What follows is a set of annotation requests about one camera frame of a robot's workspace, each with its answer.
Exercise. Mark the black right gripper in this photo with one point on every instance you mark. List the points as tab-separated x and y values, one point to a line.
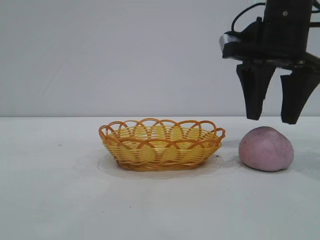
285	32

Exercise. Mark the yellow woven wicker basket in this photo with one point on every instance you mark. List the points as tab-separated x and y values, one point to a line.
160	155

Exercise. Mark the pink peach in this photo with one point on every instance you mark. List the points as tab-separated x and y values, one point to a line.
266	150

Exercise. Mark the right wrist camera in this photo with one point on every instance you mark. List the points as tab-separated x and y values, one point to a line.
232	41

